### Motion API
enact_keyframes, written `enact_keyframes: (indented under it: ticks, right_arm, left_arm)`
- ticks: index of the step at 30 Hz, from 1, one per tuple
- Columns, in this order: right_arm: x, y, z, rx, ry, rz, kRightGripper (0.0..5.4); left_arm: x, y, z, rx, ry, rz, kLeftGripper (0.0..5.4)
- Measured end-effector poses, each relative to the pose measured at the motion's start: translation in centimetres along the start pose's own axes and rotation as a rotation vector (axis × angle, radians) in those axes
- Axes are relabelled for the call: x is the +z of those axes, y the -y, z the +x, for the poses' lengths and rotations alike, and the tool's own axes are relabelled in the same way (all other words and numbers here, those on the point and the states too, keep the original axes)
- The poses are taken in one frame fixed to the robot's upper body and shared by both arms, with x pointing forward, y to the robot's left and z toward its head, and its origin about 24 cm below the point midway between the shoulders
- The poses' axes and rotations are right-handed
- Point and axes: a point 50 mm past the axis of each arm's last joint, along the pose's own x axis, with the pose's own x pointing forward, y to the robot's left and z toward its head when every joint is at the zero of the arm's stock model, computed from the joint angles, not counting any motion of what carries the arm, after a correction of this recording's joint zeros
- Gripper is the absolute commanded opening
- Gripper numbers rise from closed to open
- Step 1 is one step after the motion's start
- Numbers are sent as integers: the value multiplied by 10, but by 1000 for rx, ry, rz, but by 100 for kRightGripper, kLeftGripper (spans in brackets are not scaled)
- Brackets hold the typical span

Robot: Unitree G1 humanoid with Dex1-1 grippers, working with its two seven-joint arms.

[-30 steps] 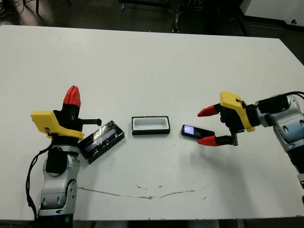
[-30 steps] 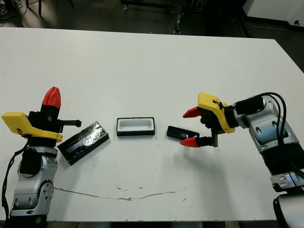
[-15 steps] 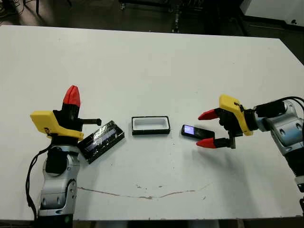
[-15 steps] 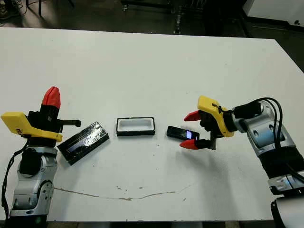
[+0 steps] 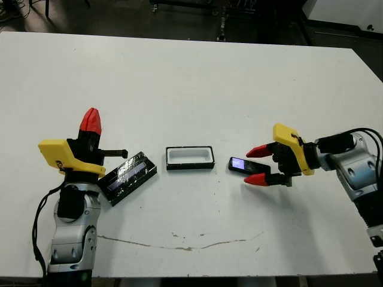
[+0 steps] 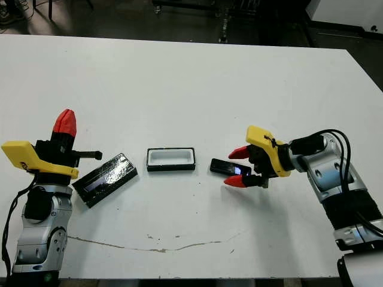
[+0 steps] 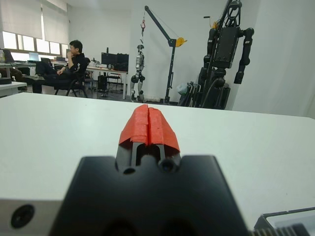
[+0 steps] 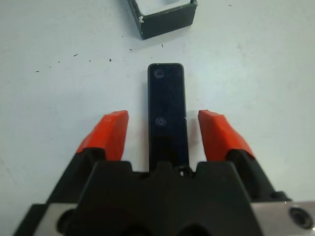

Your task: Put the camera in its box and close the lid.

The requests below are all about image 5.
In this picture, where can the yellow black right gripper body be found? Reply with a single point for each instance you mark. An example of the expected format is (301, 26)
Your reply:
(299, 155)

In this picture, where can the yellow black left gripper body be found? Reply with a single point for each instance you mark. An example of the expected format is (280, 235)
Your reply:
(58, 154)

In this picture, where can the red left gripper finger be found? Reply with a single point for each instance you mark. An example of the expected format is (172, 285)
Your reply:
(98, 127)
(87, 122)

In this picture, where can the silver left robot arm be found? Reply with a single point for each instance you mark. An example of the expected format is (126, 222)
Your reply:
(71, 239)

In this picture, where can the black box lid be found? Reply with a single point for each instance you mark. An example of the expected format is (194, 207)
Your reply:
(128, 179)

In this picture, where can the small black camera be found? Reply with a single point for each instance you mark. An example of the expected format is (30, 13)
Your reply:
(239, 164)

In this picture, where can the white cabinet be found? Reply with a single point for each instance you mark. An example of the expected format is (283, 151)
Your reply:
(344, 10)

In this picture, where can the black wheeled cart frame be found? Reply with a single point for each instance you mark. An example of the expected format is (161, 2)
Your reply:
(154, 8)

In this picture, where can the black box base white lining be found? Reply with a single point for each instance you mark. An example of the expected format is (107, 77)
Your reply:
(188, 157)

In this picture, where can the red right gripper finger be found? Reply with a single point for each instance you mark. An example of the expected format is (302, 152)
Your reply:
(260, 152)
(258, 179)

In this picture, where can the metal stand post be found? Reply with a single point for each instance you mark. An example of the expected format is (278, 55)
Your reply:
(221, 28)

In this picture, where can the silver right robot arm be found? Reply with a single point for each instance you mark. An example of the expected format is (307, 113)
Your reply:
(359, 170)

